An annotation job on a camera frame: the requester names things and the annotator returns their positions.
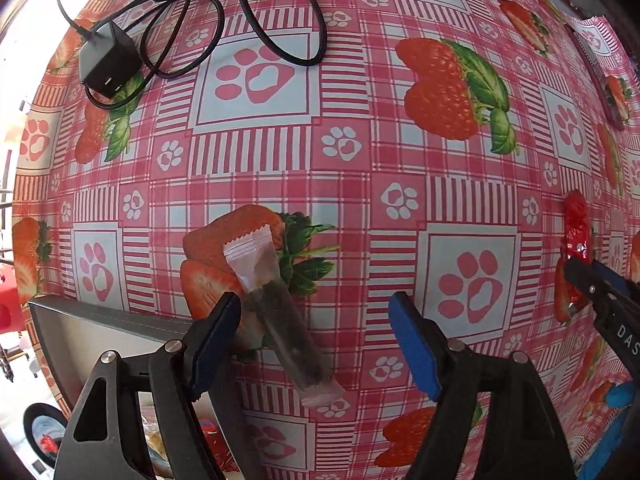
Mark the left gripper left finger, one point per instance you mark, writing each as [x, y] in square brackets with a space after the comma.
[104, 438]

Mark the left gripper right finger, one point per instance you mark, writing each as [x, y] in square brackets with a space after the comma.
[523, 438]

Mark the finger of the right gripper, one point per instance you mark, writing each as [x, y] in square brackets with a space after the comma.
[601, 285]

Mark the red snack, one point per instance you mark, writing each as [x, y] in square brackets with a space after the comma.
[575, 243]

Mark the red gold snack packet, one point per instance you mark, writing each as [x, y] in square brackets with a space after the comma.
[218, 446]

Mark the clear dark snack stick pack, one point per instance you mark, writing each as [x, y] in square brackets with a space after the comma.
[254, 260]

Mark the grey shallow tray box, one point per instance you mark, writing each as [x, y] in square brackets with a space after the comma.
[72, 335]

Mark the red plastic stool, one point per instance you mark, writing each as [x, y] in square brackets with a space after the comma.
[11, 318]

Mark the strawberry plaid tablecloth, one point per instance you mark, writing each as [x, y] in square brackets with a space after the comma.
[417, 145]

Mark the black power adapter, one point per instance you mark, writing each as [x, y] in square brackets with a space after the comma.
[108, 60]

